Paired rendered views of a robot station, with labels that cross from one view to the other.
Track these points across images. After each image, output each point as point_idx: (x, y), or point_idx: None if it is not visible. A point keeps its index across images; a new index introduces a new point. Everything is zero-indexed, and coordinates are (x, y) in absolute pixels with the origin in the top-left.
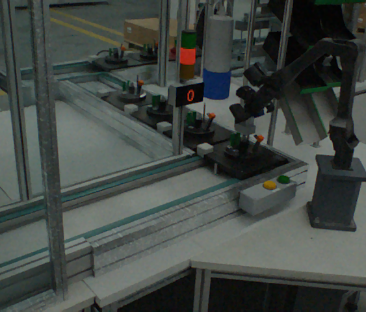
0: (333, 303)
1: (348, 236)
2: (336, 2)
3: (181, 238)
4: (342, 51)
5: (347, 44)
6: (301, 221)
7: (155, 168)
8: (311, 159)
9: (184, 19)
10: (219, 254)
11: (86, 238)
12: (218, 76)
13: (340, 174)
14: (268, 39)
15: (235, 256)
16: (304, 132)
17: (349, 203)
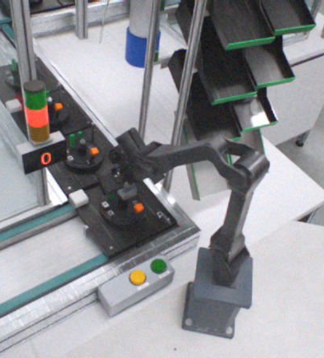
0: None
1: (220, 347)
2: (262, 42)
3: (16, 345)
4: (231, 175)
5: (239, 167)
6: (173, 315)
7: (10, 228)
8: (221, 192)
9: (26, 69)
10: None
11: None
12: (142, 42)
13: (215, 297)
14: (174, 60)
15: None
16: (207, 180)
17: (226, 318)
